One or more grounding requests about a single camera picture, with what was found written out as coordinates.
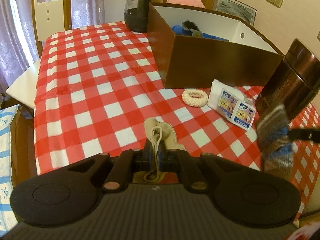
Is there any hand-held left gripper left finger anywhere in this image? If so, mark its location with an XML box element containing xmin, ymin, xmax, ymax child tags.
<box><xmin>67</xmin><ymin>140</ymin><xmax>153</xmax><ymax>193</ymax></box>

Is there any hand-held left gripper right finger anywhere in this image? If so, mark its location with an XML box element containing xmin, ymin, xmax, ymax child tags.
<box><xmin>157</xmin><ymin>142</ymin><xmax>250</xmax><ymax>192</ymax></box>

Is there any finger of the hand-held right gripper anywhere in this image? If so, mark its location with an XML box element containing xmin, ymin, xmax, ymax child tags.
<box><xmin>287</xmin><ymin>127</ymin><xmax>320</xmax><ymax>144</ymax></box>

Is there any beige drawstring pouch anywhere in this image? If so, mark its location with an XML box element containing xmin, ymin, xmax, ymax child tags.
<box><xmin>132</xmin><ymin>117</ymin><xmax>187</xmax><ymax>183</ymax></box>

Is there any striped knit sock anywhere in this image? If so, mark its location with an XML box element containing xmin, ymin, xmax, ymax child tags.
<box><xmin>256</xmin><ymin>104</ymin><xmax>294</xmax><ymax>178</ymax></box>

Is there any cream scrunchie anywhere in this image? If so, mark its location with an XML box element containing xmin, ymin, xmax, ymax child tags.
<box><xmin>182</xmin><ymin>89</ymin><xmax>208</xmax><ymax>108</ymax></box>

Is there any white tissue packet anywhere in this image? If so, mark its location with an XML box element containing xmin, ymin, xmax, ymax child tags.
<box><xmin>207</xmin><ymin>79</ymin><xmax>256</xmax><ymax>132</ymax></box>

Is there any brown storage box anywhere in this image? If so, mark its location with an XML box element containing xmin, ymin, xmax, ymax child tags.
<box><xmin>147</xmin><ymin>2</ymin><xmax>285</xmax><ymax>89</ymax></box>

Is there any dark grey cloth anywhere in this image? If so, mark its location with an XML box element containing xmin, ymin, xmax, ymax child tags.
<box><xmin>181</xmin><ymin>20</ymin><xmax>200</xmax><ymax>30</ymax></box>

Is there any brown metal canister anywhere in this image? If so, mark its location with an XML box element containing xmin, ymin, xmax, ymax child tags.
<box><xmin>256</xmin><ymin>38</ymin><xmax>320</xmax><ymax>130</ymax></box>

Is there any red checked tablecloth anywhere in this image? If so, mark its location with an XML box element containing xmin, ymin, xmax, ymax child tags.
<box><xmin>32</xmin><ymin>21</ymin><xmax>320</xmax><ymax>220</ymax></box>

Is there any red printed package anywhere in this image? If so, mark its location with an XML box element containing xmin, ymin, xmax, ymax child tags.
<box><xmin>287</xmin><ymin>224</ymin><xmax>320</xmax><ymax>240</ymax></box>

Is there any blue checked cloth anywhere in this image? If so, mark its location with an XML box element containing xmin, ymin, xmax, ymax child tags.
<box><xmin>0</xmin><ymin>105</ymin><xmax>23</xmax><ymax>228</ymax></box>

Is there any dark glass jar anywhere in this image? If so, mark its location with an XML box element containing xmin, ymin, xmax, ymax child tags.
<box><xmin>124</xmin><ymin>0</ymin><xmax>163</xmax><ymax>33</ymax></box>

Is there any framed picture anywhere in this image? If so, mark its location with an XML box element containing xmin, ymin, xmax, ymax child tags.
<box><xmin>212</xmin><ymin>0</ymin><xmax>257</xmax><ymax>27</ymax></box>

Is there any purple curtain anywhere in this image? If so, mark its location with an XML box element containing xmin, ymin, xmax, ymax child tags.
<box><xmin>0</xmin><ymin>0</ymin><xmax>105</xmax><ymax>88</ymax></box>

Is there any white wooden chair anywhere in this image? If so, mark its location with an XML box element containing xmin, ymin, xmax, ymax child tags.
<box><xmin>6</xmin><ymin>0</ymin><xmax>73</xmax><ymax>110</ymax></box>

